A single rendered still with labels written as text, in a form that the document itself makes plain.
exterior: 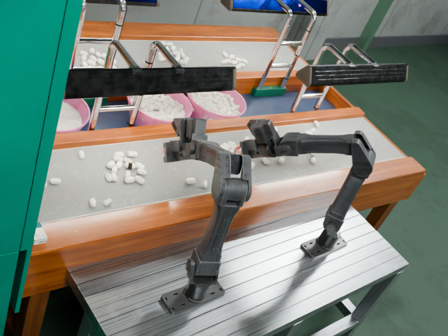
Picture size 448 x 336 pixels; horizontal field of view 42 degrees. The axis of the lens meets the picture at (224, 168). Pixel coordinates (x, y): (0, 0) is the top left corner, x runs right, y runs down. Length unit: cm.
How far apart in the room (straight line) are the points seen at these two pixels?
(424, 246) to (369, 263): 154
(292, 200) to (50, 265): 89
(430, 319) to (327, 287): 135
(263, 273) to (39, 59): 108
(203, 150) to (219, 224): 24
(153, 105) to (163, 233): 71
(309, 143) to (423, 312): 161
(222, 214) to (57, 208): 51
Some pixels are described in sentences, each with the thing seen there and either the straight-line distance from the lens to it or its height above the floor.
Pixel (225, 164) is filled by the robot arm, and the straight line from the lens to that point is 150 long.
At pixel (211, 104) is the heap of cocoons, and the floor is 74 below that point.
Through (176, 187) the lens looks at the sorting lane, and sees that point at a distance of 195.
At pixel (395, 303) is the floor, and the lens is 321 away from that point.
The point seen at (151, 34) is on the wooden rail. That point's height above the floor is 77.
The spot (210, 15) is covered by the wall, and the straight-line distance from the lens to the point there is 431.
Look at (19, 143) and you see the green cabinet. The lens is 125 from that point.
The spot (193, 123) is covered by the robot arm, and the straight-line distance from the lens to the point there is 179.
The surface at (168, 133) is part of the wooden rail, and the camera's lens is 214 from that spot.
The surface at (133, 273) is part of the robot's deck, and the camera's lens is 174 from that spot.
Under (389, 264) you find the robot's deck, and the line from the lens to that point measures 225.
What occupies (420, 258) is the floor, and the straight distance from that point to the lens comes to 360.
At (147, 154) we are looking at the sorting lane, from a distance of 204.
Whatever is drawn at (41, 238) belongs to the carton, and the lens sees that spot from 161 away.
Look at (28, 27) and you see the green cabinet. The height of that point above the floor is 145.
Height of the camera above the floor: 197
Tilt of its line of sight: 36 degrees down
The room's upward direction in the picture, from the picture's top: 24 degrees clockwise
